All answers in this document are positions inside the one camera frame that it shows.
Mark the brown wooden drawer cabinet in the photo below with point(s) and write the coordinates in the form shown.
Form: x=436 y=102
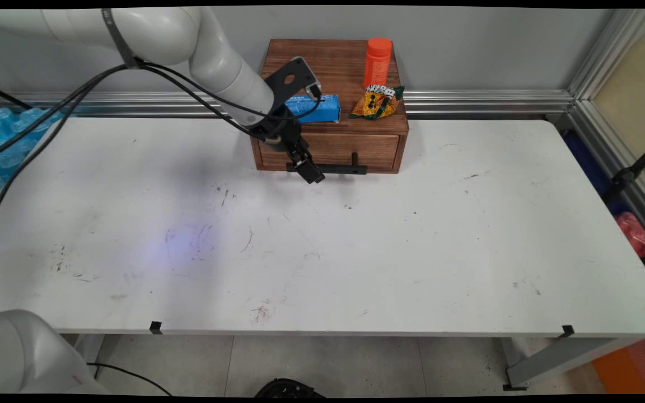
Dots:
x=339 y=67

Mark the pink plastic bag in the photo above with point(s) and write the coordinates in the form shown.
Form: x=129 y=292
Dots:
x=633 y=232

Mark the yellow green snack bag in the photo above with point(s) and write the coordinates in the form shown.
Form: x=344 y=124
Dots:
x=375 y=105

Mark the black wrist mount bracket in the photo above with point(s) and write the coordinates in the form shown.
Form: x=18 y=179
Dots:
x=280 y=84

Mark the aluminium side rail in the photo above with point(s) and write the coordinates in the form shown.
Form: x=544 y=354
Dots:
x=608 y=151

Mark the aluminium frame post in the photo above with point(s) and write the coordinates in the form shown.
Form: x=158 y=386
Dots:
x=588 y=75

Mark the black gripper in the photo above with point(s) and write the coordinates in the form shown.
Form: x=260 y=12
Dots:
x=277 y=129

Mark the blue bin under table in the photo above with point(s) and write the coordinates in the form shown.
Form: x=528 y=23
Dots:
x=585 y=162

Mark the blue bubble wrap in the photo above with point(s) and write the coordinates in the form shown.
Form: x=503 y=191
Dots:
x=3 y=134

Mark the orange box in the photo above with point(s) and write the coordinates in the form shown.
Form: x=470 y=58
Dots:
x=630 y=366

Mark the blue rectangular box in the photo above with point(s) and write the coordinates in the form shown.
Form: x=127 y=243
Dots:
x=325 y=109

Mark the black tape marker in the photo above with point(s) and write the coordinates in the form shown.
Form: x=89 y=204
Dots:
x=156 y=328
x=567 y=331

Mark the aluminium wall rail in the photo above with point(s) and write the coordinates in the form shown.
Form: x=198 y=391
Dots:
x=468 y=103

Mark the black tripod leg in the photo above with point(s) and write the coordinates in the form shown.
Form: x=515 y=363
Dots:
x=625 y=176

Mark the black round floor object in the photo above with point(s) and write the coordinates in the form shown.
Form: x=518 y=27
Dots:
x=289 y=389

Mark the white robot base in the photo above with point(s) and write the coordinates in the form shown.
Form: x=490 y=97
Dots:
x=20 y=355

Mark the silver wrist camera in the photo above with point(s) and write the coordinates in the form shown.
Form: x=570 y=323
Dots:
x=314 y=90

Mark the grey table leg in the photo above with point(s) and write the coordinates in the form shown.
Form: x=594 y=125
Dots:
x=552 y=361

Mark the orange plastic bottle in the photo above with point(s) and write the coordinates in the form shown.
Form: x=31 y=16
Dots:
x=377 y=64

